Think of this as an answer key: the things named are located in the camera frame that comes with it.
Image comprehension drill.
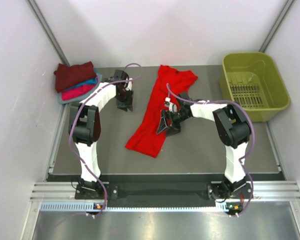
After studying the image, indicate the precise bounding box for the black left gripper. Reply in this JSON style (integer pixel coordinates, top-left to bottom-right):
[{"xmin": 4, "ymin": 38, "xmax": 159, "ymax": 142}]
[{"xmin": 115, "ymin": 88, "xmax": 134, "ymax": 112}]

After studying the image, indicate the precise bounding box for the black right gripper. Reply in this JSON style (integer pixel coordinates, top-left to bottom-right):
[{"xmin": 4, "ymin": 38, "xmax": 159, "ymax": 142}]
[{"xmin": 157, "ymin": 109, "xmax": 190, "ymax": 138}]

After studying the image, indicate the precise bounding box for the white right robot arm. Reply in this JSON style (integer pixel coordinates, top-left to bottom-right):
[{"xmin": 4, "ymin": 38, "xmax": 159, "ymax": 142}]
[{"xmin": 156, "ymin": 92, "xmax": 252, "ymax": 203}]

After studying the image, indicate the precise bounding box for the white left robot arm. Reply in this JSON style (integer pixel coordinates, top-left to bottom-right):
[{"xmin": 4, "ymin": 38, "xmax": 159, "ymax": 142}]
[{"xmin": 68, "ymin": 69, "xmax": 134, "ymax": 199}]

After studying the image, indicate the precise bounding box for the light blue folded t shirt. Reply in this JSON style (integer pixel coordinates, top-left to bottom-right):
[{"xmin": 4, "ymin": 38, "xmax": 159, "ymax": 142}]
[{"xmin": 57, "ymin": 68, "xmax": 103, "ymax": 105}]

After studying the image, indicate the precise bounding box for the teal folded t shirt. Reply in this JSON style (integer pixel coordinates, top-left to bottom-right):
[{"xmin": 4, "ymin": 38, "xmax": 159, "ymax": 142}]
[{"xmin": 65, "ymin": 76, "xmax": 98, "ymax": 91}]

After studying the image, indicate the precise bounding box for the pink folded t shirt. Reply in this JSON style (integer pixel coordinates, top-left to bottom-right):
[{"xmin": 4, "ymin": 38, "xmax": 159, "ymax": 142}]
[{"xmin": 60, "ymin": 85, "xmax": 96, "ymax": 102}]

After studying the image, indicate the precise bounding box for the dark red folded t shirt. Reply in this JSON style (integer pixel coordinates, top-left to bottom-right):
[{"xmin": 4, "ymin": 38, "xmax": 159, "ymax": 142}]
[{"xmin": 54, "ymin": 61, "xmax": 96, "ymax": 93}]

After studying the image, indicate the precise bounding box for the green plastic laundry basket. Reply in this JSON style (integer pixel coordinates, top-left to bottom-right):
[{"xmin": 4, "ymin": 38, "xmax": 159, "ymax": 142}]
[{"xmin": 219, "ymin": 52, "xmax": 291, "ymax": 123}]

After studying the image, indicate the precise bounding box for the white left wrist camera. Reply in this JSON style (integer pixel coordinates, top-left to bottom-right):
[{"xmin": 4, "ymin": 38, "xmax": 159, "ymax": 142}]
[{"xmin": 123, "ymin": 78, "xmax": 133, "ymax": 91}]

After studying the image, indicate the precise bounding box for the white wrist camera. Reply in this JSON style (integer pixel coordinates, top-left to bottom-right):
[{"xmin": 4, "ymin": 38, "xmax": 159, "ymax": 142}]
[
  {"xmin": 123, "ymin": 78, "xmax": 133, "ymax": 91},
  {"xmin": 164, "ymin": 97, "xmax": 178, "ymax": 113}
]

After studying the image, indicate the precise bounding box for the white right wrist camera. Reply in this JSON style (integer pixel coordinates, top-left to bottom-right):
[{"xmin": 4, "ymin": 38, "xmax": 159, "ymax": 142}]
[{"xmin": 164, "ymin": 97, "xmax": 178, "ymax": 113}]

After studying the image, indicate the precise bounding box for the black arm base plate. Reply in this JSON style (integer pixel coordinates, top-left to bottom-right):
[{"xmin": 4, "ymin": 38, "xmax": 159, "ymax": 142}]
[{"xmin": 75, "ymin": 174, "xmax": 252, "ymax": 208}]

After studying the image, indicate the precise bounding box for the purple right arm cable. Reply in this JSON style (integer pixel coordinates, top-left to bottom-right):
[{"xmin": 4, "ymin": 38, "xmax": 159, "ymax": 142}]
[{"xmin": 165, "ymin": 82, "xmax": 256, "ymax": 218}]

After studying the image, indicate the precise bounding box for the aluminium frame rail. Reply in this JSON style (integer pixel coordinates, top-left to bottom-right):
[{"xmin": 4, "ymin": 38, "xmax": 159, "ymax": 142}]
[{"xmin": 30, "ymin": 181, "xmax": 300, "ymax": 202}]

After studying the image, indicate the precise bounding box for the grey slotted cable duct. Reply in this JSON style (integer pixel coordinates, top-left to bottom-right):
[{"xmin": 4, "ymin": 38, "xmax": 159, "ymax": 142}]
[{"xmin": 40, "ymin": 201, "xmax": 229, "ymax": 213}]

